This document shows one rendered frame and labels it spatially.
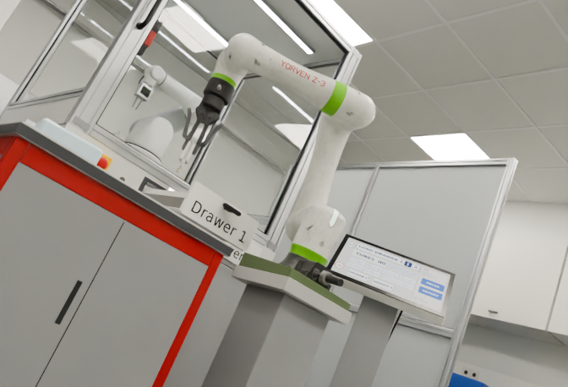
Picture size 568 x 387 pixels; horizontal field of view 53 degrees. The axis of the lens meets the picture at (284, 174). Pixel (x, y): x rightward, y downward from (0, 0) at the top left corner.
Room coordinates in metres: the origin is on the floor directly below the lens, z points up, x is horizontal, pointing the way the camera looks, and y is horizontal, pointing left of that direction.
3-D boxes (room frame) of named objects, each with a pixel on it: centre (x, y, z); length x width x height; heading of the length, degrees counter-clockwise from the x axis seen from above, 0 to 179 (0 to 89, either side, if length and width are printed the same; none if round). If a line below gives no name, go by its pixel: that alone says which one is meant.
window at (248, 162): (2.10, 0.31, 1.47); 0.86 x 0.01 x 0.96; 128
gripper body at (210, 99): (1.75, 0.31, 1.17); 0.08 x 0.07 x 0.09; 93
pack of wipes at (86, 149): (1.29, 0.49, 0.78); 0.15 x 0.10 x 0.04; 119
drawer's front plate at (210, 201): (1.79, 0.13, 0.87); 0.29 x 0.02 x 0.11; 128
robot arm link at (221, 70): (1.74, 0.31, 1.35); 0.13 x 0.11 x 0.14; 14
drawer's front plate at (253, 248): (2.24, 0.07, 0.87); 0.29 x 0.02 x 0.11; 128
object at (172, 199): (1.96, 0.25, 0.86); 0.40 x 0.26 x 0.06; 38
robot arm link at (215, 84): (1.75, 0.31, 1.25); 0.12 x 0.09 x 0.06; 3
